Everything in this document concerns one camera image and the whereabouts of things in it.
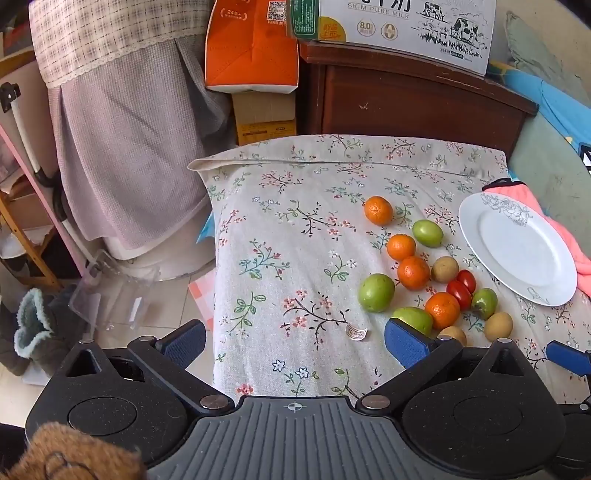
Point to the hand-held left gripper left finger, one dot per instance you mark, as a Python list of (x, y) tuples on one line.
[(184, 342)]

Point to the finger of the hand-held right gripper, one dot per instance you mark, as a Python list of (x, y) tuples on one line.
[(569, 357)]

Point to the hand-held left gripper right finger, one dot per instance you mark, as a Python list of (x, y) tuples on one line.
[(406, 344)]

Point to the green jujube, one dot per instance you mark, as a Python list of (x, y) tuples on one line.
[(484, 303), (377, 293), (427, 233), (413, 318)]

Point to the brown longan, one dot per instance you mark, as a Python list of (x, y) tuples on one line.
[(452, 333), (498, 325), (445, 270)]

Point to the orange mandarin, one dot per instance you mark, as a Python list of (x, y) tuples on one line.
[(413, 273), (378, 210), (400, 247), (442, 311)]

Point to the red cherry tomato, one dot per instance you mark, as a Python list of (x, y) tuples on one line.
[(458, 295), (467, 279)]

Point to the white plate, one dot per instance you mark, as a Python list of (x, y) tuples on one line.
[(521, 254)]

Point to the small paper label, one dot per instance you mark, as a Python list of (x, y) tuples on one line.
[(357, 333)]

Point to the clear plastic container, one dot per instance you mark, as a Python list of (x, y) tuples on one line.
[(115, 295)]

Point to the pink towel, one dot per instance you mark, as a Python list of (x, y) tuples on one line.
[(575, 235)]

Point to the floral cloth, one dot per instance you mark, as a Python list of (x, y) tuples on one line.
[(295, 249)]

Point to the fuzzy teal-lined boots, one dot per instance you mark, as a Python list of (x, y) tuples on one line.
[(34, 327)]

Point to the green sheet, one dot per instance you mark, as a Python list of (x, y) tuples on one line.
[(549, 166)]

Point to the wooden shelf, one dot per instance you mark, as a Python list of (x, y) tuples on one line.
[(23, 217)]

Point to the pink pole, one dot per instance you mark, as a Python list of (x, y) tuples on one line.
[(41, 194)]

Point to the checked fabric cover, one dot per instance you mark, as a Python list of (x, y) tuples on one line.
[(124, 129)]

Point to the cardboard box with yellow label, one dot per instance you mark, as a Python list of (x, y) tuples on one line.
[(263, 117)]

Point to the brown wooden nightstand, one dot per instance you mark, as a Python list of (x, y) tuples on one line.
[(415, 101)]

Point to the orange box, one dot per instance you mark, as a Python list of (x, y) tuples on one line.
[(251, 50)]

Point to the white milk carton box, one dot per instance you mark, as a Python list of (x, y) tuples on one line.
[(369, 23)]

